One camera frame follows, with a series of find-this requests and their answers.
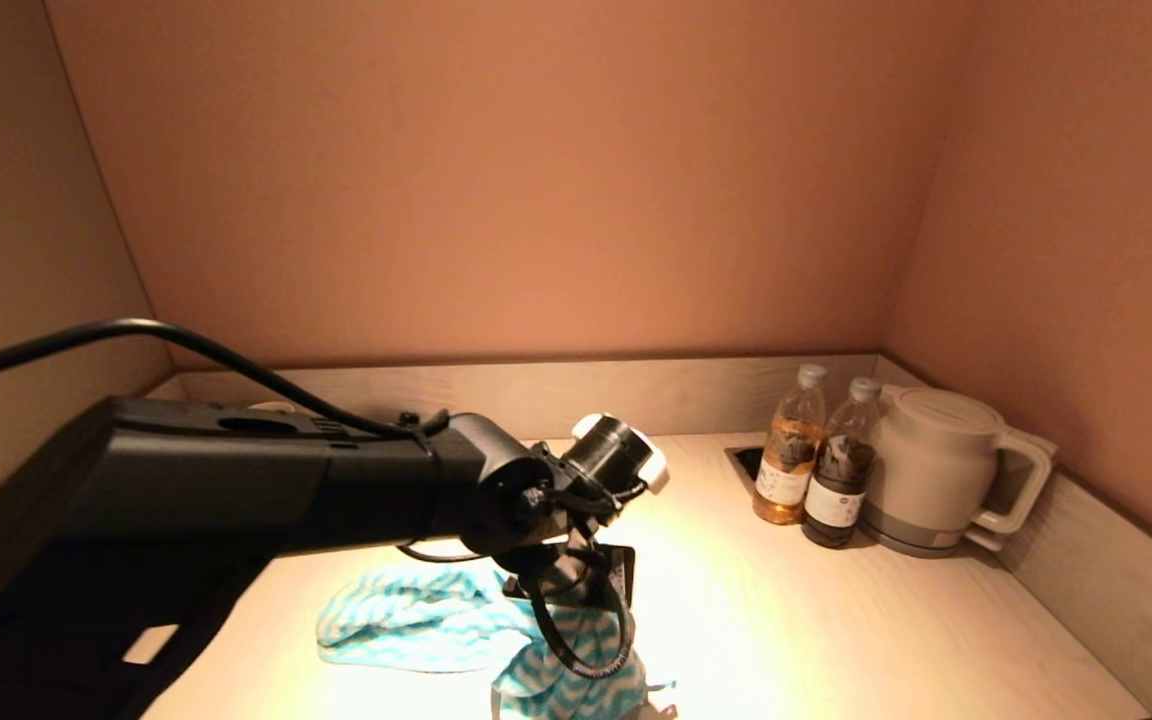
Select dark tea bottle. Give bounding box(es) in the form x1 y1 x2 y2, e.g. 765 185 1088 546
801 376 883 549

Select blue white striped cloth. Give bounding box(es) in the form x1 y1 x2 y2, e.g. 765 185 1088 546
316 562 679 720

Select white electric kettle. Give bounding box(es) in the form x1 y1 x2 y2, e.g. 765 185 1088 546
861 386 1054 546

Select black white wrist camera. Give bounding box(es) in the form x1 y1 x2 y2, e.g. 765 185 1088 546
561 413 669 501

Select recessed black socket box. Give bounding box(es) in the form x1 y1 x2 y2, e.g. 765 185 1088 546
725 445 767 494

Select amber tea bottle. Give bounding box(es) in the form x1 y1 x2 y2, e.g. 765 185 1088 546
752 363 828 526

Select grey kettle base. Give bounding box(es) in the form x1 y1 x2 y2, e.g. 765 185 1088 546
861 500 1002 560

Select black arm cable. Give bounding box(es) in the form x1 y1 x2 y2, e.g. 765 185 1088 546
0 318 437 441

